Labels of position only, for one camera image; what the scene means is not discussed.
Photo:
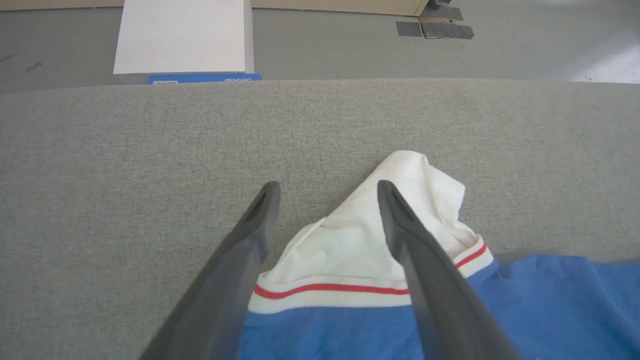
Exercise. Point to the white cardboard box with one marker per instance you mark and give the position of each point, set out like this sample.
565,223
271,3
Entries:
180,35

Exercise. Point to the grey metal panel bracket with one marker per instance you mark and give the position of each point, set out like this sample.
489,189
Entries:
445,30

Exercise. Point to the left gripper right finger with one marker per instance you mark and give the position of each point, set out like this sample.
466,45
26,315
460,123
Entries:
440,300

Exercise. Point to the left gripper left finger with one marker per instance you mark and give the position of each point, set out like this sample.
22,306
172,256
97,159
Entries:
225,290

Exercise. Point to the blue white red-striped garment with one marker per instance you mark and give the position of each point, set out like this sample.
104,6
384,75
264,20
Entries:
350,235

